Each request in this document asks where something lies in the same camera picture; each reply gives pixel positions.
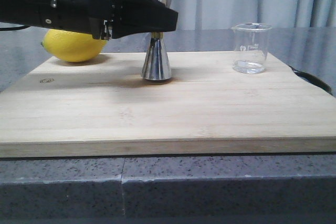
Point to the steel double jigger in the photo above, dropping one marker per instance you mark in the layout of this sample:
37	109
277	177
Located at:
156	65

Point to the wooden cutting board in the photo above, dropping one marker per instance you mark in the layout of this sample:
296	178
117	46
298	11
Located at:
106	108

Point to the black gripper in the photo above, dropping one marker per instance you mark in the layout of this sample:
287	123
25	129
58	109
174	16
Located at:
82	16

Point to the clear glass beaker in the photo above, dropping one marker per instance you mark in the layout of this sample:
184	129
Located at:
251	47

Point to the yellow lemon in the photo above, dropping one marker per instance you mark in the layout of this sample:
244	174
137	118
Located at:
72	46

